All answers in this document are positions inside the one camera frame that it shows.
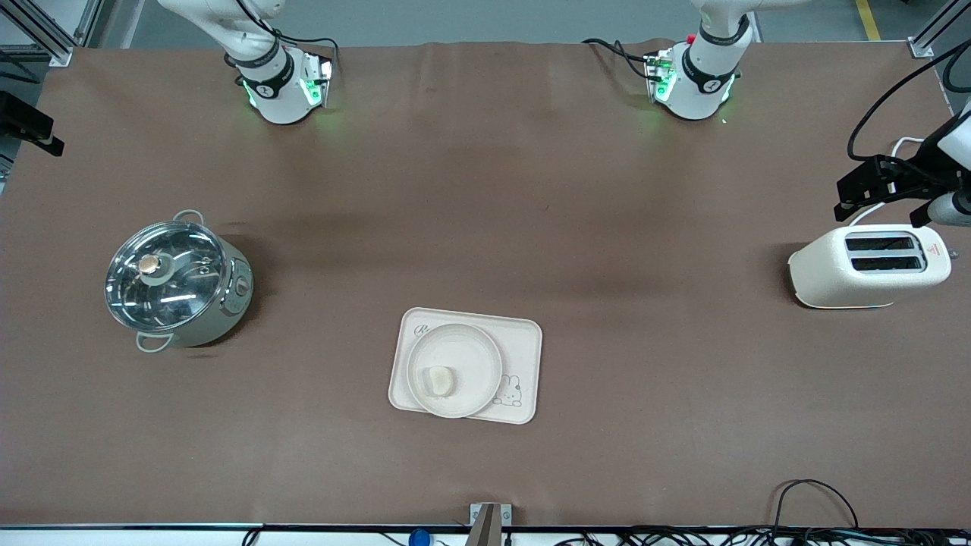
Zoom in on cream round plate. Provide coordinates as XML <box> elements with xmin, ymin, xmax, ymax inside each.
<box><xmin>406</xmin><ymin>323</ymin><xmax>504</xmax><ymax>420</ymax></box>

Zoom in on white steamed bun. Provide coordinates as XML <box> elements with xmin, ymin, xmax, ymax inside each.
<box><xmin>422</xmin><ymin>366</ymin><xmax>457</xmax><ymax>399</ymax></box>

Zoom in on cream two-slot toaster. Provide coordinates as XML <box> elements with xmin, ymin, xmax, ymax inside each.
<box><xmin>787</xmin><ymin>224</ymin><xmax>954</xmax><ymax>310</ymax></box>

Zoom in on glass pot lid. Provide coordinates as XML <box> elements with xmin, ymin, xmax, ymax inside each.
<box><xmin>104</xmin><ymin>221</ymin><xmax>228</xmax><ymax>331</ymax></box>

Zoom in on steel pot with glass lid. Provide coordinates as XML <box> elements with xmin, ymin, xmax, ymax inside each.
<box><xmin>106</xmin><ymin>209</ymin><xmax>254</xmax><ymax>354</ymax></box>

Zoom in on cream rabbit print tray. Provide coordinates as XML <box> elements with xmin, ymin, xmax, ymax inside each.
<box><xmin>388</xmin><ymin>306</ymin><xmax>544</xmax><ymax>425</ymax></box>

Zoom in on brown table mat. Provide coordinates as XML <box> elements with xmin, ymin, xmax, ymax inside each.
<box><xmin>0</xmin><ymin>39</ymin><xmax>971</xmax><ymax>529</ymax></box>

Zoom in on white toaster power cord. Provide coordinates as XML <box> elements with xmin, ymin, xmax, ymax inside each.
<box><xmin>848</xmin><ymin>136</ymin><xmax>928</xmax><ymax>228</ymax></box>

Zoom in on aluminium frame post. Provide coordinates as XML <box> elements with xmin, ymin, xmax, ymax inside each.
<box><xmin>909</xmin><ymin>0</ymin><xmax>971</xmax><ymax>59</ymax></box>
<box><xmin>0</xmin><ymin>0</ymin><xmax>74</xmax><ymax>67</ymax></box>

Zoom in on black left arm base cable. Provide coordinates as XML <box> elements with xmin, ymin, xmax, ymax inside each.
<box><xmin>582</xmin><ymin>38</ymin><xmax>655</xmax><ymax>81</ymax></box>

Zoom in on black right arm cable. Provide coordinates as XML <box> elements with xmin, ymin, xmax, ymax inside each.
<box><xmin>234</xmin><ymin>0</ymin><xmax>340</xmax><ymax>73</ymax></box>

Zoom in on looped black floor cable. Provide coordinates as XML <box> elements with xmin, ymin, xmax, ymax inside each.
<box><xmin>769</xmin><ymin>479</ymin><xmax>860</xmax><ymax>533</ymax></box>

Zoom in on black cable bundle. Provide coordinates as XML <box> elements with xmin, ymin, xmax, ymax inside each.
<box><xmin>552</xmin><ymin>526</ymin><xmax>971</xmax><ymax>546</ymax></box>

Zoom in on grey metal camera bracket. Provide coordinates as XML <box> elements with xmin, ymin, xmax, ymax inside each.
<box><xmin>468</xmin><ymin>502</ymin><xmax>513</xmax><ymax>546</ymax></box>

